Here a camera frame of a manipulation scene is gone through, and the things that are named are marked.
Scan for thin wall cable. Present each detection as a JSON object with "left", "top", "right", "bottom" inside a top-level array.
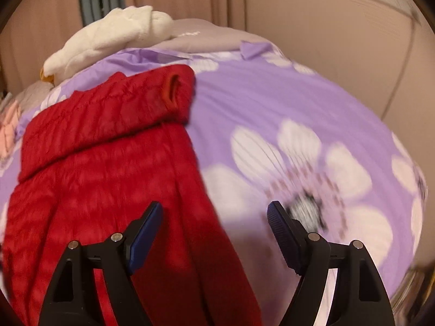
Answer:
[{"left": 381, "top": 18, "right": 419, "bottom": 119}]

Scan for red down jacket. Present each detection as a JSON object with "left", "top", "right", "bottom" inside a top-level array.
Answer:
[{"left": 2, "top": 64, "right": 262, "bottom": 326}]

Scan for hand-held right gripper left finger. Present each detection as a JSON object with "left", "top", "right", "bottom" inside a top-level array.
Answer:
[{"left": 38, "top": 201, "right": 164, "bottom": 326}]

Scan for white goose plush toy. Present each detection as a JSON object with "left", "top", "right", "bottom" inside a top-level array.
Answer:
[{"left": 40, "top": 5, "right": 175, "bottom": 84}]

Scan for purple floral blanket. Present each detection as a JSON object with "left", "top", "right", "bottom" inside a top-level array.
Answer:
[{"left": 0, "top": 41, "right": 429, "bottom": 326}]

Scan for pink clothes pile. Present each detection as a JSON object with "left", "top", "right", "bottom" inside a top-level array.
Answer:
[{"left": 0, "top": 101, "right": 21, "bottom": 164}]

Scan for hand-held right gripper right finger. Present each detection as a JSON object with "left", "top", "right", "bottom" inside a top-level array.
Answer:
[{"left": 267, "top": 201, "right": 396, "bottom": 326}]

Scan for grey bed sheet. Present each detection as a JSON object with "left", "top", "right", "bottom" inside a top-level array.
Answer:
[{"left": 7, "top": 18, "right": 276, "bottom": 112}]

